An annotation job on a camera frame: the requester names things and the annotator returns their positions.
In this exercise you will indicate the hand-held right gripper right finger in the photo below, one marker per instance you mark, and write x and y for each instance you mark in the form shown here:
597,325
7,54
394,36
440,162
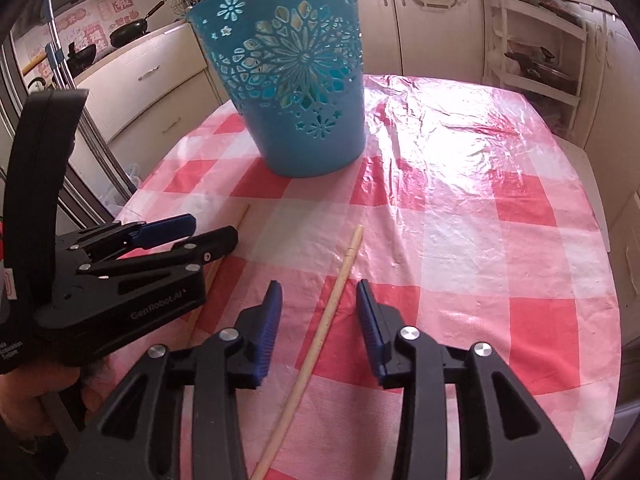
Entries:
367,325

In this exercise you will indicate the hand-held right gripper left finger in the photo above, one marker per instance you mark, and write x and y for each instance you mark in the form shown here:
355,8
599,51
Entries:
267,330

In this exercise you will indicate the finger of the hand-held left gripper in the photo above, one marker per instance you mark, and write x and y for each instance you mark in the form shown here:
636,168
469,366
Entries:
215,242
165,230

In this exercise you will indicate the wooden chopstick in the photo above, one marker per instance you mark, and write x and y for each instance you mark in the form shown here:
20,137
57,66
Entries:
242,215
325,320

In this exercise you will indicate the blue perforated plastic basket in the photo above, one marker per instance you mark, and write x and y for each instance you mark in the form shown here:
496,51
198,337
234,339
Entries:
300,135

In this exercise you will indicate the person's left hand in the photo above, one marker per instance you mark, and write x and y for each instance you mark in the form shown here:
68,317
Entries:
35,385

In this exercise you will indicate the red white checkered tablecloth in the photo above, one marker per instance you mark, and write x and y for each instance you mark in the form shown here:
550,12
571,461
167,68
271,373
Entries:
475,260

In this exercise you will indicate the white kitchen base cabinets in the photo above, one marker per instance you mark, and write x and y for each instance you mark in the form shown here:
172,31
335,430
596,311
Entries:
150,90

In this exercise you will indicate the black frying pan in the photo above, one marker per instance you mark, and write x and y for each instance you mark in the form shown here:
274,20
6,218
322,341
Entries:
80,57

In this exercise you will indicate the metal kettle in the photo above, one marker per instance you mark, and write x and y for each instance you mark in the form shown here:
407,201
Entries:
37,82

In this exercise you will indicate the white board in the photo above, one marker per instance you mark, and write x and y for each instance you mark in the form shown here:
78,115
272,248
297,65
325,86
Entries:
592,185

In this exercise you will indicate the metal pot with lid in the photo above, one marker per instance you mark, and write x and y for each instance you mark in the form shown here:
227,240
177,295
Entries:
540,72

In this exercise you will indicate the white storage cart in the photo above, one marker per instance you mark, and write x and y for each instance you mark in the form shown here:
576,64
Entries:
500,35

